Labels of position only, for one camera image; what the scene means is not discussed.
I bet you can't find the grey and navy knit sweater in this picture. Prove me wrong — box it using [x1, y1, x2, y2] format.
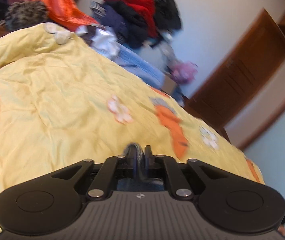
[116, 142, 164, 192]

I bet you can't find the red garment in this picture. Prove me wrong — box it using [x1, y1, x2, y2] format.
[104, 0, 158, 38]

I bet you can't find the pink plastic basket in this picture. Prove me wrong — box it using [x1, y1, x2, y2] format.
[171, 61, 198, 85]

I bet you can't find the dark floral garment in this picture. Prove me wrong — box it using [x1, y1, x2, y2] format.
[0, 0, 49, 32]

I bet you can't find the light blue folded blanket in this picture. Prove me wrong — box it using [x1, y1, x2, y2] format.
[113, 44, 165, 89]

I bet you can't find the white silver plastic bag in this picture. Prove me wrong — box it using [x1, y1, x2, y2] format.
[75, 24, 120, 59]

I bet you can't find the brown wooden door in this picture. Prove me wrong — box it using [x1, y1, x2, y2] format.
[185, 9, 285, 128]

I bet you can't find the navy garment in pile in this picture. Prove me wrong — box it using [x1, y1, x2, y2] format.
[90, 1, 148, 49]

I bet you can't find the yellow patterned quilt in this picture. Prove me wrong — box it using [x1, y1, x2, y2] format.
[0, 22, 266, 240]

